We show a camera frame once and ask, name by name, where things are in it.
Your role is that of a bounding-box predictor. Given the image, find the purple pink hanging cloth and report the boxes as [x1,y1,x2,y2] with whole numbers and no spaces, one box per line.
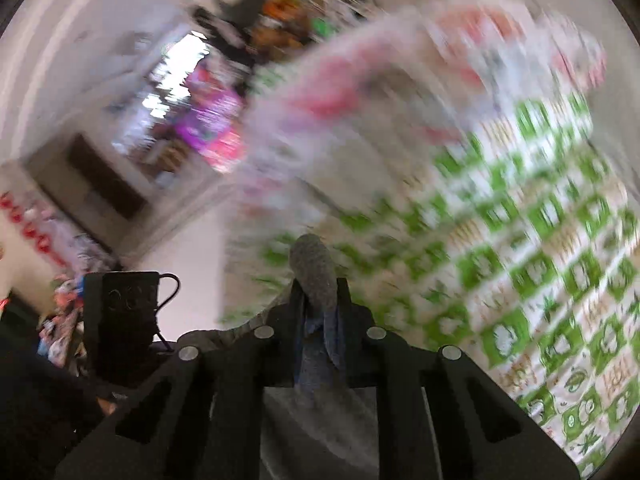
[172,65,248,173]

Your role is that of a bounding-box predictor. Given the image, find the pink floral blanket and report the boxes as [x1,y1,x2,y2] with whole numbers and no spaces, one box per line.
[232,2,610,266]

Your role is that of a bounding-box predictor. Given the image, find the dark wooden cabinet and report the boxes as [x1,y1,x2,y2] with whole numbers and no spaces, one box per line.
[65,132,150,222]

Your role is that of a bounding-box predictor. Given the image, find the grey pants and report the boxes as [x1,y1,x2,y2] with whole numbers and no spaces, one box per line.
[177,233,443,480]

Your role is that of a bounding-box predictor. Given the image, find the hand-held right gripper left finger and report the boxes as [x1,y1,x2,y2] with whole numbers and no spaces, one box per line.
[54,279,307,480]

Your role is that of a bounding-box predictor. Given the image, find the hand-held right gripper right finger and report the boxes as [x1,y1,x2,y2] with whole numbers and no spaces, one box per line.
[334,277,582,480]

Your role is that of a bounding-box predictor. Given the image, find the green checked bedsheet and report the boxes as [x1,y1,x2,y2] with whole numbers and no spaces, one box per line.
[220,92,640,478]

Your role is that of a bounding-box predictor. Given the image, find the person's left forearm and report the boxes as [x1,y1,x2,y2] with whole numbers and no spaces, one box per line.
[0,310,118,480]

